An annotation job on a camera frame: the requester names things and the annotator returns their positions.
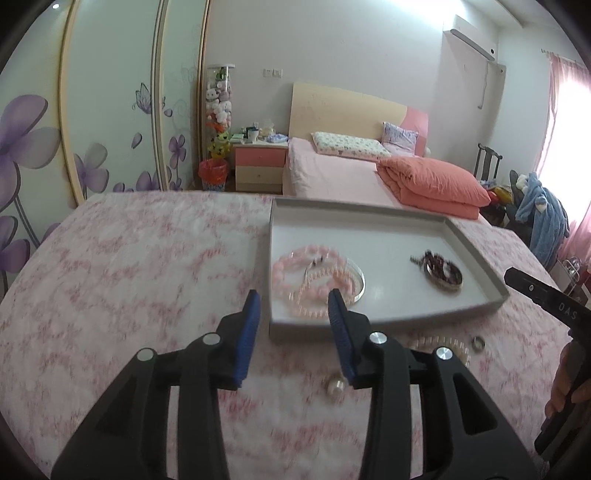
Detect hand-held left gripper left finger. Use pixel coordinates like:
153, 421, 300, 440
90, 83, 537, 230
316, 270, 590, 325
51, 290, 262, 480

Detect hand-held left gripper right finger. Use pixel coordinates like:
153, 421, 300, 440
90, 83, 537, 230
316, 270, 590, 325
327, 288, 539, 480

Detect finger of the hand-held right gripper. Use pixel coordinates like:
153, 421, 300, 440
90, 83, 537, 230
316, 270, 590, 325
504, 267, 555, 311

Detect small pink bead bracelet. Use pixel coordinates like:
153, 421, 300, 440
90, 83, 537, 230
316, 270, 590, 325
290, 270, 363, 320

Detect silver bangle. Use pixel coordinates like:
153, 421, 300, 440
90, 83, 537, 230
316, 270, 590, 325
302, 256, 366, 305

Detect large pink bead bracelet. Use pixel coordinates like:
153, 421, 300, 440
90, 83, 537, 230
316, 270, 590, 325
272, 247, 356, 301

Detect dark red bead bracelet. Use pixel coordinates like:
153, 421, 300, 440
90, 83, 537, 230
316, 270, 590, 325
422, 256, 464, 292

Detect grey shallow tray box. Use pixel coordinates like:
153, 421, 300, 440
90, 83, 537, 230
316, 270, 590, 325
268, 198, 510, 346

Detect person's right hand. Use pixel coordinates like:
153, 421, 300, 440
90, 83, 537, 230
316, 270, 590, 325
545, 342, 581, 418

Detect small white metal rack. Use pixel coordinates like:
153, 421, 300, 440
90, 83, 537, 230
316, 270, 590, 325
558, 256, 585, 294

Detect blue fleece robe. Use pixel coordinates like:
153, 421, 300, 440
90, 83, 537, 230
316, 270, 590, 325
515, 172, 571, 271

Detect red and yellow toy bundle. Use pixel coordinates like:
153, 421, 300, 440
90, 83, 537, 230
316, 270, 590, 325
480, 180, 514, 206

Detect black office chair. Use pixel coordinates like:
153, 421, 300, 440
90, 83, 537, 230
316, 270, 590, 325
505, 170, 532, 232

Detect dark wooden chair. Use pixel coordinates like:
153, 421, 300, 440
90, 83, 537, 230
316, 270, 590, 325
475, 143, 504, 183

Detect folded orange quilt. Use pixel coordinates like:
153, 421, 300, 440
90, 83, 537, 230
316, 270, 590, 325
375, 156, 492, 220

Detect pink bed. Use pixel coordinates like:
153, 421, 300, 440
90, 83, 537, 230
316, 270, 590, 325
283, 137, 483, 217

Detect red trash bin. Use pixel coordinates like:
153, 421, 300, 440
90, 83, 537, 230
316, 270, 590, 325
198, 159, 229, 191

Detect pink and beige nightstand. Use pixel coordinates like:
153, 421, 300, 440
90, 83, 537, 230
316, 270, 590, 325
231, 136, 289, 195

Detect floral print pillow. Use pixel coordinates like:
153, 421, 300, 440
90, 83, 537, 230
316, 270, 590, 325
310, 131, 391, 162

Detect yellow plush toy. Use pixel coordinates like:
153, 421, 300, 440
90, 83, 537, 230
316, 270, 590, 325
208, 131, 232, 160

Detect purple pillow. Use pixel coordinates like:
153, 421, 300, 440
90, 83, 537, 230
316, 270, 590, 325
381, 121, 420, 155

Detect pink curtain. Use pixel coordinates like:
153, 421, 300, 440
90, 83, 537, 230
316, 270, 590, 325
540, 48, 591, 296

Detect white air conditioner pipe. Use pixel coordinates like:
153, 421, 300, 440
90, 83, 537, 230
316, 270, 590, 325
478, 60, 506, 112

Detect beige and pink headboard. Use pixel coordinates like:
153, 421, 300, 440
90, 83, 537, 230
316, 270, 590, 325
288, 82, 430, 158

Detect plush toy display tube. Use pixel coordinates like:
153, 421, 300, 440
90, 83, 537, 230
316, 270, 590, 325
203, 65, 237, 162

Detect white air conditioner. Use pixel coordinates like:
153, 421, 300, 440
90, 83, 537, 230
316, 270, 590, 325
443, 14, 498, 63

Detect flower print sliding wardrobe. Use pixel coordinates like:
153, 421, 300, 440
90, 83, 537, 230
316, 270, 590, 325
0, 0, 213, 296

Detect white pearl bracelet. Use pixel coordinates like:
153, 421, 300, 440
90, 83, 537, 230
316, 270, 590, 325
409, 336, 472, 367

